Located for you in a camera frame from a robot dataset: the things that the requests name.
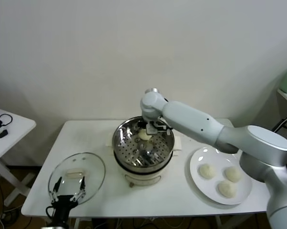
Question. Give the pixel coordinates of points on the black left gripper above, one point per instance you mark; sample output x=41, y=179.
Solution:
x=62, y=207

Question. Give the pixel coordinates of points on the white steamed baozi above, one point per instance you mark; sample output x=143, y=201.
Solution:
x=144, y=136
x=227, y=189
x=233, y=174
x=206, y=171

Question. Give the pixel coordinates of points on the large white plate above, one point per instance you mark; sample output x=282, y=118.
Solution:
x=196, y=186

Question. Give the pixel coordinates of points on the perforated steel steamer basket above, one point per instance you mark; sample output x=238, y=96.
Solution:
x=134, y=152

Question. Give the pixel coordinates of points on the round glass pot lid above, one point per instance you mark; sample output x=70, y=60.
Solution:
x=92, y=167

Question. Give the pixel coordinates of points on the white side table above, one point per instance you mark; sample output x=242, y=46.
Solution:
x=17, y=133

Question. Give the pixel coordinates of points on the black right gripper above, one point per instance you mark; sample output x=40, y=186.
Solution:
x=143, y=124

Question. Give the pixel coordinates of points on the cream electric cooking pot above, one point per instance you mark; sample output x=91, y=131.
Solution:
x=143, y=178

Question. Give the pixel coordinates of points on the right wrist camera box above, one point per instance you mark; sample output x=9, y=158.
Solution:
x=155, y=129

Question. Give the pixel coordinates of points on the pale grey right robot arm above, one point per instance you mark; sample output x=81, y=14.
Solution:
x=193, y=119

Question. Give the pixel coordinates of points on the small black device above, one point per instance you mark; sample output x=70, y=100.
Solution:
x=3, y=134

